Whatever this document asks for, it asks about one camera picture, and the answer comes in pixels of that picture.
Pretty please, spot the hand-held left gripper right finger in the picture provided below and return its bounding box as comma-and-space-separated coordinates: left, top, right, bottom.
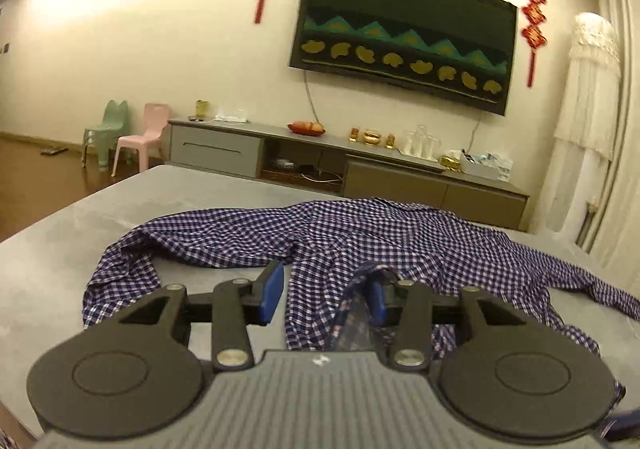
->
365, 274, 526, 374

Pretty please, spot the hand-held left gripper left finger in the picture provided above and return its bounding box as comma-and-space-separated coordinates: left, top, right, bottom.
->
117, 260, 286, 375

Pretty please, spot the blue plaid shirt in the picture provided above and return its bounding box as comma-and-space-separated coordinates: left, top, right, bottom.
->
81, 197, 640, 430

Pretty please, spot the long grey media cabinet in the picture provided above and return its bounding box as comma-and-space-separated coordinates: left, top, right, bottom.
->
165, 118, 531, 232

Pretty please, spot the cluster of clear glasses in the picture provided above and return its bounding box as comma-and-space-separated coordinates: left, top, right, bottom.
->
398, 125, 446, 162

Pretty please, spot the red plate of fruit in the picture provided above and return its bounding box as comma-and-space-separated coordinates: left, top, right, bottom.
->
287, 120, 327, 136

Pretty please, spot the white organizer box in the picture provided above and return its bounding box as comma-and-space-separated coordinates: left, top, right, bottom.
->
459, 149, 515, 182

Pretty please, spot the pink plastic child chair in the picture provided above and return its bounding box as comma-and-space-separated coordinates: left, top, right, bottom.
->
111, 102, 171, 178

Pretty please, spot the green plastic child chair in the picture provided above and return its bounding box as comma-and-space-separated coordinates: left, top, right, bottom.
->
81, 100, 131, 173

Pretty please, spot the lace-covered standing air conditioner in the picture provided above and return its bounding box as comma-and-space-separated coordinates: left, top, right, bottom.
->
537, 13, 623, 245

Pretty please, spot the cream curtain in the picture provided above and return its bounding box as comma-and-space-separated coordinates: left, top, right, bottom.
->
582, 0, 640, 275

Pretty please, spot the black television cable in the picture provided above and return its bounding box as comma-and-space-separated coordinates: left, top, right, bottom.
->
304, 71, 321, 124
467, 110, 483, 152

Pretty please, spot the wall television with patterned cover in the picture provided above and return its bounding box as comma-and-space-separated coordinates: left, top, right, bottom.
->
289, 0, 518, 117

